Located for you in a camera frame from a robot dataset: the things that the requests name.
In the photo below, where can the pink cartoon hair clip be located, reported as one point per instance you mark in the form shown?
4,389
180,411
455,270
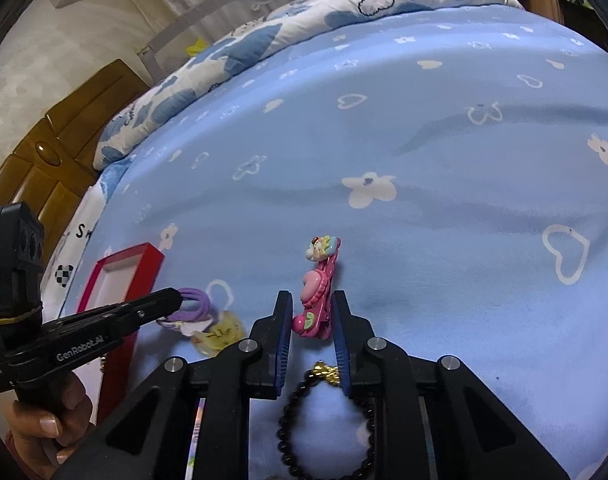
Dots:
315,320

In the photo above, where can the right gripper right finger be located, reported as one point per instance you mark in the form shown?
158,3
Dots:
432,419

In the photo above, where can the wooden headboard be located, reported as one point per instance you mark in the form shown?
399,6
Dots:
51,168

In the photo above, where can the red shallow box tray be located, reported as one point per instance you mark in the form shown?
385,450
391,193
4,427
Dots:
116,281

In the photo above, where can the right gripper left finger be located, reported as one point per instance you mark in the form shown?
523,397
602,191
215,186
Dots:
191,420

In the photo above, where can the blue white cartoon quilt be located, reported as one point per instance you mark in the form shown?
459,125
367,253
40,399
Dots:
244,47

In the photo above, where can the yellow star plush toy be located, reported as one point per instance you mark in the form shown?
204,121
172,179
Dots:
197,47

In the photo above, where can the white blue pillow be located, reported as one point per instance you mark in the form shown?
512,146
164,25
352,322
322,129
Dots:
62,265

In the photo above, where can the light blue patterned bedsheet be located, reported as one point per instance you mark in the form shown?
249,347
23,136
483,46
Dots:
461,156

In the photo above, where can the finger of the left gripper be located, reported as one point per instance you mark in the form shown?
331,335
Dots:
105,325

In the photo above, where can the yellow hair claw clip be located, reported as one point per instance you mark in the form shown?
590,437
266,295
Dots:
228,330

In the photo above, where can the grey bed guard rail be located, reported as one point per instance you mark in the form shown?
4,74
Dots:
244,5

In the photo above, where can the person's left hand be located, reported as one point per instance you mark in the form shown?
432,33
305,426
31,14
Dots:
40,441

